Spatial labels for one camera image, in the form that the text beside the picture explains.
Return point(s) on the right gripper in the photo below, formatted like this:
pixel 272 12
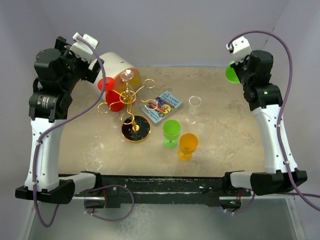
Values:
pixel 237 66

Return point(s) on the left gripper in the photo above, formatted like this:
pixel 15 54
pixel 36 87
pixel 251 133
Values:
pixel 61 44

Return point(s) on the green goblet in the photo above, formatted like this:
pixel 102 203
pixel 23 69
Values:
pixel 231 75
pixel 171 131

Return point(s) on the red plastic goblet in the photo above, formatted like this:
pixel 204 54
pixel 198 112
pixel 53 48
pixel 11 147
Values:
pixel 112 96

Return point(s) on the clear wine glass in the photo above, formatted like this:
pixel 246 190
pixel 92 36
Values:
pixel 128 95

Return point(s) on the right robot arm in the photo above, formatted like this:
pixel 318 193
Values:
pixel 281 172

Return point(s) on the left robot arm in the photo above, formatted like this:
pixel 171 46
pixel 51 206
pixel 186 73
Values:
pixel 48 111

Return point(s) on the gold wine glass rack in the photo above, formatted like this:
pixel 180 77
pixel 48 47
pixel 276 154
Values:
pixel 135 128

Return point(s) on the white orange cylinder appliance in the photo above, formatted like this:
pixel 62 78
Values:
pixel 114 65

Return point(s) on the clear glass on table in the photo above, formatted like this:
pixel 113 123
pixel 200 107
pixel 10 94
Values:
pixel 194 104

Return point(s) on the colourful children's book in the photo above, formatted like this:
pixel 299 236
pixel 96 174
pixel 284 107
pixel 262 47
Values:
pixel 159 108

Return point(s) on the orange plastic goblet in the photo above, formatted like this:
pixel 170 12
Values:
pixel 187 145

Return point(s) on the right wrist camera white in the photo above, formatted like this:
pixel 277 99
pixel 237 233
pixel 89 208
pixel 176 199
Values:
pixel 240 48

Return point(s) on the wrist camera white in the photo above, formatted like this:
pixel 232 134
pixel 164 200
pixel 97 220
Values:
pixel 240 48
pixel 81 50

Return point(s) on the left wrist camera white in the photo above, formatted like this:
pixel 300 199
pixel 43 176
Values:
pixel 81 50

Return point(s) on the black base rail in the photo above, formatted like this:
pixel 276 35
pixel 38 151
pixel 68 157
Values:
pixel 172 190

